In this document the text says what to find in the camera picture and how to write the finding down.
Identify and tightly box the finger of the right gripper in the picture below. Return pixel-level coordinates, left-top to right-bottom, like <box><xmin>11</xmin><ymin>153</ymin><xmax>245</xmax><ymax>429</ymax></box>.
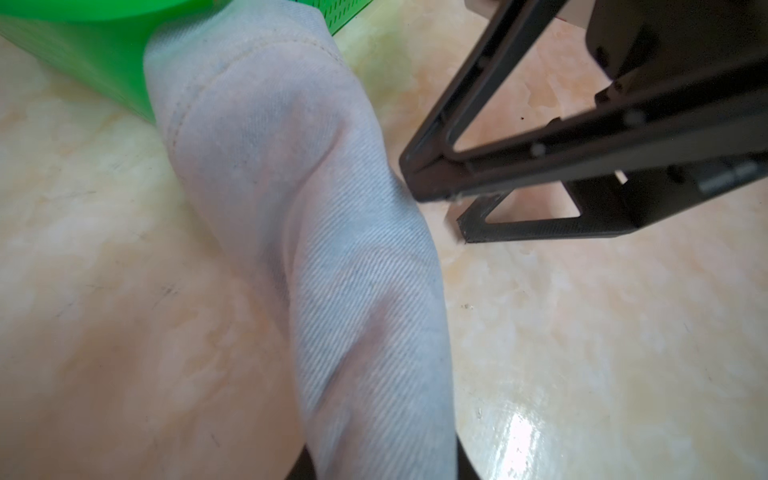
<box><xmin>400</xmin><ymin>1</ymin><xmax>767</xmax><ymax>202</ymax></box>
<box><xmin>456</xmin><ymin>179</ymin><xmax>636</xmax><ymax>244</ymax></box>

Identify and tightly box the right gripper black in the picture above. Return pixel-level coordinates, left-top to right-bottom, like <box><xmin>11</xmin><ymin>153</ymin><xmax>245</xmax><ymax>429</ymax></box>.
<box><xmin>584</xmin><ymin>0</ymin><xmax>768</xmax><ymax>232</ymax></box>

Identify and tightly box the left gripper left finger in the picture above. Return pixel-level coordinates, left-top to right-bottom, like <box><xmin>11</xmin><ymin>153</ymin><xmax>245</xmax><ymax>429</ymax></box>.
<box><xmin>286</xmin><ymin>447</ymin><xmax>317</xmax><ymax>480</ymax></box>

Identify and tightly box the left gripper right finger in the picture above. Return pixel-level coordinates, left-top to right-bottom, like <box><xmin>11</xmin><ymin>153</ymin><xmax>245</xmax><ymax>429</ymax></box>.
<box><xmin>457</xmin><ymin>438</ymin><xmax>480</xmax><ymax>480</ymax></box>

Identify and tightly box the light denim skirt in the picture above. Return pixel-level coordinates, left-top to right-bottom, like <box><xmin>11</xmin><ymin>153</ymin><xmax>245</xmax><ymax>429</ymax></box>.
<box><xmin>144</xmin><ymin>1</ymin><xmax>458</xmax><ymax>479</ymax></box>

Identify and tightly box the green plastic basket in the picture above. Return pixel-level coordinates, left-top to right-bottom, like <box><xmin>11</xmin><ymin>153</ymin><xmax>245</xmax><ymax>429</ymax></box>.
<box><xmin>1</xmin><ymin>1</ymin><xmax>367</xmax><ymax>126</ymax></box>

